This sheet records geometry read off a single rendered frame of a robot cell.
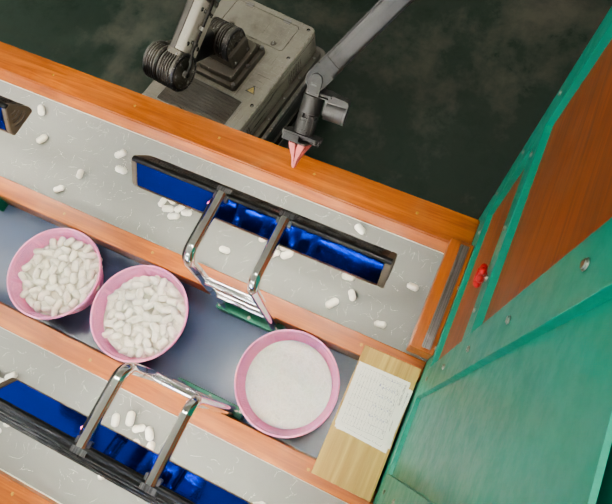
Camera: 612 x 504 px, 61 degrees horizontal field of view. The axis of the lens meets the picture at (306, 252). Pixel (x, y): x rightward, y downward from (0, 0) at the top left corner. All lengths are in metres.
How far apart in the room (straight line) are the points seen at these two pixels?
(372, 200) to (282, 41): 0.93
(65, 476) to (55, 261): 0.58
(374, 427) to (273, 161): 0.79
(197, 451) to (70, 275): 0.61
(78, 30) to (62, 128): 1.41
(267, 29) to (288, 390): 1.44
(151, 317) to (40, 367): 0.32
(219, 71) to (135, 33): 1.06
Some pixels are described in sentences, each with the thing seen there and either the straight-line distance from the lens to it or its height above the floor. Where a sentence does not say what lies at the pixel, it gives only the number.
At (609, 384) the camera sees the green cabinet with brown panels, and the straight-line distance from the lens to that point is 0.37.
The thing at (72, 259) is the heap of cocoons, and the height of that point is 0.74.
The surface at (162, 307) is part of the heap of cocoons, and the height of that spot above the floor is 0.74.
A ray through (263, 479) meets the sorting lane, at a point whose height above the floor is 0.74.
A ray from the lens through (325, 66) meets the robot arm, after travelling 1.39.
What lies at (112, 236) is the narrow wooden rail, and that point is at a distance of 1.58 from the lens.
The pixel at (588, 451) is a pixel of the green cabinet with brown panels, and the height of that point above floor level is 1.77.
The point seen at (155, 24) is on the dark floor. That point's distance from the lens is 3.08.
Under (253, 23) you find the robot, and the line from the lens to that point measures 2.28.
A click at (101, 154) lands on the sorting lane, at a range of 1.75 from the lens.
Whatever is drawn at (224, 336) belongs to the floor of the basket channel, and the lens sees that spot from 1.49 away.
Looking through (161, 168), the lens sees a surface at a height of 1.11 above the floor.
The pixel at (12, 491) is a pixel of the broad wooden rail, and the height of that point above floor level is 0.77.
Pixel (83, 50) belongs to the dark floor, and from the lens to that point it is 3.11.
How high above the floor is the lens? 2.11
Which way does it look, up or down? 70 degrees down
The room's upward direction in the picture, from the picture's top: 10 degrees counter-clockwise
